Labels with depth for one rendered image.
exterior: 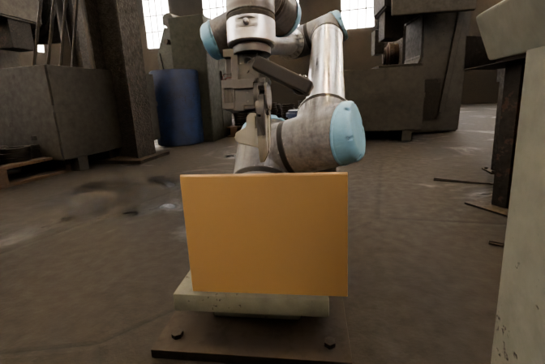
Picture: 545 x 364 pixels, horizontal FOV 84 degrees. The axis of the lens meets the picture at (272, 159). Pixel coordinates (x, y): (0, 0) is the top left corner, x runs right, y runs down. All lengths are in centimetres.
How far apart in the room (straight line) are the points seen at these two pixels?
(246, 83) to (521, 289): 45
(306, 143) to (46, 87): 232
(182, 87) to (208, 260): 317
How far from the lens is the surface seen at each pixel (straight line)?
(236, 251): 63
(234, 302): 68
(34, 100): 289
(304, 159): 72
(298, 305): 66
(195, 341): 75
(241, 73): 58
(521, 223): 34
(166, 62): 860
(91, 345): 86
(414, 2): 368
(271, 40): 58
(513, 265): 36
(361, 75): 329
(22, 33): 539
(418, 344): 78
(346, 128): 69
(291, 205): 57
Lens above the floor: 51
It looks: 12 degrees down
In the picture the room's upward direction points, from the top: 3 degrees counter-clockwise
